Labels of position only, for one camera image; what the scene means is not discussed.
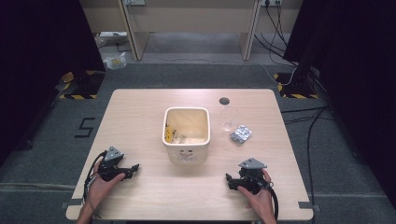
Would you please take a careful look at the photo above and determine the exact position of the person's right hand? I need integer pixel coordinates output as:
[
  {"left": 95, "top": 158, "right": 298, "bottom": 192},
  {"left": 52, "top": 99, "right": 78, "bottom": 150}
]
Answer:
[{"left": 237, "top": 168, "right": 277, "bottom": 220}]

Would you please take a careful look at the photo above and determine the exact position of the person's left hand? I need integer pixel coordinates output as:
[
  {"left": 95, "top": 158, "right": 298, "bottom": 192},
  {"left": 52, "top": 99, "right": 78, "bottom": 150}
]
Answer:
[{"left": 85, "top": 160, "right": 126, "bottom": 210}]

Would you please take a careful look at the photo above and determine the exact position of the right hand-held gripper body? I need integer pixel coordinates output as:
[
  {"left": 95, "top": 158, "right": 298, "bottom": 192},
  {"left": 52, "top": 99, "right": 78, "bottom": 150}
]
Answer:
[{"left": 237, "top": 157, "right": 269, "bottom": 196}]

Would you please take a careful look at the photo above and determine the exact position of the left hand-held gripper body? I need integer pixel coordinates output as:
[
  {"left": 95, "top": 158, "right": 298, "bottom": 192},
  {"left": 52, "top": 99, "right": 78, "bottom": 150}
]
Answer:
[{"left": 98, "top": 146, "right": 127, "bottom": 182}]

